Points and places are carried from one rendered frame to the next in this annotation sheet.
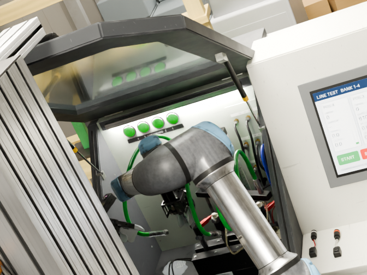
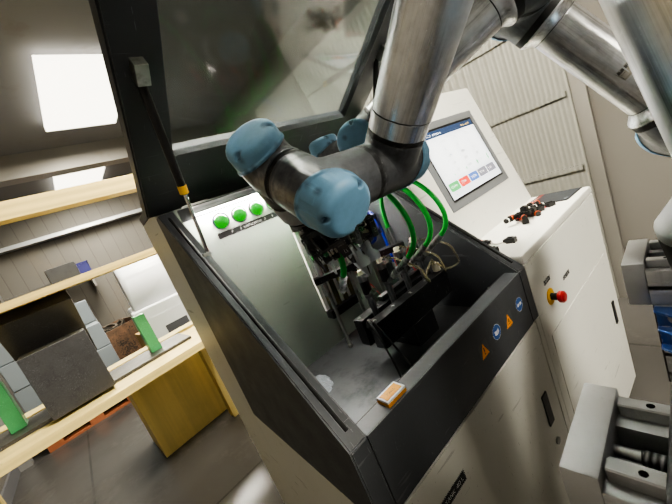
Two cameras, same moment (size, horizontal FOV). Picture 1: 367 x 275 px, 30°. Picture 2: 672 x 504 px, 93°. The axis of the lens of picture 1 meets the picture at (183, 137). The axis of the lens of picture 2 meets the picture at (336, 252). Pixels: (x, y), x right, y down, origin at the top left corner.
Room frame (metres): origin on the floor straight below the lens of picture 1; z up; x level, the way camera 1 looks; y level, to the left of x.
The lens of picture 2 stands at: (1.64, 0.82, 1.34)
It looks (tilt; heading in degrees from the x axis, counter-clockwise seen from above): 10 degrees down; 304
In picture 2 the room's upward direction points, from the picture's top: 22 degrees counter-clockwise
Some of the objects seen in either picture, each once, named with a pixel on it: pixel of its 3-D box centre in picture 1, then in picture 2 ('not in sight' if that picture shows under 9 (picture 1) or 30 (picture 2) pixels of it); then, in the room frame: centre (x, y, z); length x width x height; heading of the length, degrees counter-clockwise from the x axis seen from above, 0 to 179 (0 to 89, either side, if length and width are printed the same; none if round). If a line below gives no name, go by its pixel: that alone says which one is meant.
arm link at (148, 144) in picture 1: (154, 154); (330, 160); (2.03, 0.11, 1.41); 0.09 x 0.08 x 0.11; 16
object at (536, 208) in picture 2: not in sight; (528, 209); (1.67, -0.54, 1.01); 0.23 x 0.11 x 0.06; 68
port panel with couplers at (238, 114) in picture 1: (255, 141); not in sight; (2.23, -0.23, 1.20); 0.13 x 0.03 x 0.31; 68
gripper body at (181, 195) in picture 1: (172, 195); (354, 220); (2.02, 0.11, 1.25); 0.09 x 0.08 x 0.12; 159
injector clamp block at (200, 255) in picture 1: (246, 258); (409, 313); (2.03, -0.02, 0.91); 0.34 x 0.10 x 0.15; 68
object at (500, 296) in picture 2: not in sight; (463, 362); (1.86, 0.18, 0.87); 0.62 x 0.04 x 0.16; 68
